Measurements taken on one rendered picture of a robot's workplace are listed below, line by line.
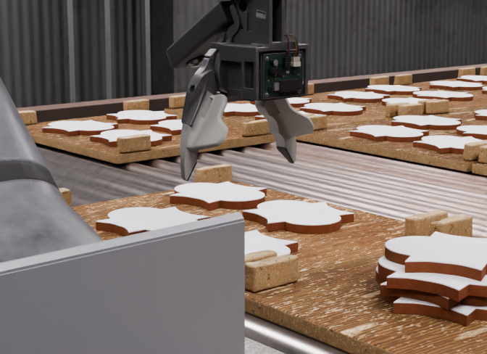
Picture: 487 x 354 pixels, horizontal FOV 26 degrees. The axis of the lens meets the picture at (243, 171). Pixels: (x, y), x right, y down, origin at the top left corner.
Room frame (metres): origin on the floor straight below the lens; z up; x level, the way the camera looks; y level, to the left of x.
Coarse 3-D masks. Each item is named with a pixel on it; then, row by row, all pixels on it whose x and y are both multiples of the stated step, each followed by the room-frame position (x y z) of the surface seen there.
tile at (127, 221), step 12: (108, 216) 1.23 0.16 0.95; (120, 216) 1.23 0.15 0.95; (132, 216) 1.23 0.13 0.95; (144, 216) 1.23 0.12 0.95; (156, 216) 1.23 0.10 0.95; (168, 216) 1.23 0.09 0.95; (180, 216) 1.23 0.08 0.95; (192, 216) 1.23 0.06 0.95; (204, 216) 1.23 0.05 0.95; (96, 228) 1.21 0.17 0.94; (108, 228) 1.20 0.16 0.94; (120, 228) 1.19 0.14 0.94; (132, 228) 1.17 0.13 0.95; (144, 228) 1.17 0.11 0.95; (156, 228) 1.17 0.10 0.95
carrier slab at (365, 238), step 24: (168, 192) 1.42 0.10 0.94; (96, 216) 1.28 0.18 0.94; (216, 216) 1.28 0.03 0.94; (360, 216) 1.28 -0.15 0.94; (384, 216) 1.28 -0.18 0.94; (288, 240) 1.16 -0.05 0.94; (312, 240) 1.16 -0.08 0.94; (336, 240) 1.16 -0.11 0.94; (360, 240) 1.16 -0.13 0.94; (384, 240) 1.16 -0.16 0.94; (312, 264) 1.06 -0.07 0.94; (336, 264) 1.07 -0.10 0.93
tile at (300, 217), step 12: (264, 204) 1.30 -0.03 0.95; (276, 204) 1.30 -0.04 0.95; (288, 204) 1.30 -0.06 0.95; (300, 204) 1.30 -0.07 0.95; (312, 204) 1.30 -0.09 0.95; (324, 204) 1.30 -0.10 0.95; (252, 216) 1.25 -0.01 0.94; (264, 216) 1.23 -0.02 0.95; (276, 216) 1.23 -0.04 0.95; (288, 216) 1.23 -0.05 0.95; (300, 216) 1.23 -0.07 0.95; (312, 216) 1.23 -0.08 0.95; (324, 216) 1.23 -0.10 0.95; (336, 216) 1.23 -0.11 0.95; (348, 216) 1.25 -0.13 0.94; (276, 228) 1.20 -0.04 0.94; (288, 228) 1.20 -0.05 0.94; (300, 228) 1.19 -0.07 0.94; (312, 228) 1.19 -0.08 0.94; (324, 228) 1.19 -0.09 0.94; (336, 228) 1.21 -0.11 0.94
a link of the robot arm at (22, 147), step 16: (0, 80) 0.68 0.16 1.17; (0, 96) 0.65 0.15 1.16; (0, 112) 0.64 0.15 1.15; (16, 112) 0.66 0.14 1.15; (0, 128) 0.62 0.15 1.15; (16, 128) 0.64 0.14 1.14; (0, 144) 0.61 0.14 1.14; (16, 144) 0.62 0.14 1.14; (32, 144) 0.64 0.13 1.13; (0, 160) 0.60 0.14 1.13; (32, 160) 0.62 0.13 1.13
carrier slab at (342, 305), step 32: (288, 288) 0.98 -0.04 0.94; (320, 288) 0.98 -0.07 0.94; (352, 288) 0.98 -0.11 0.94; (288, 320) 0.91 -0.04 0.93; (320, 320) 0.89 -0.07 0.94; (352, 320) 0.89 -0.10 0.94; (384, 320) 0.89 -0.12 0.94; (416, 320) 0.89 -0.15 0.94; (448, 320) 0.89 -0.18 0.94; (352, 352) 0.84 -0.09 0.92; (384, 352) 0.82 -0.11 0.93; (416, 352) 0.81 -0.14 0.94; (448, 352) 0.81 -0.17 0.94; (480, 352) 0.81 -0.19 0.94
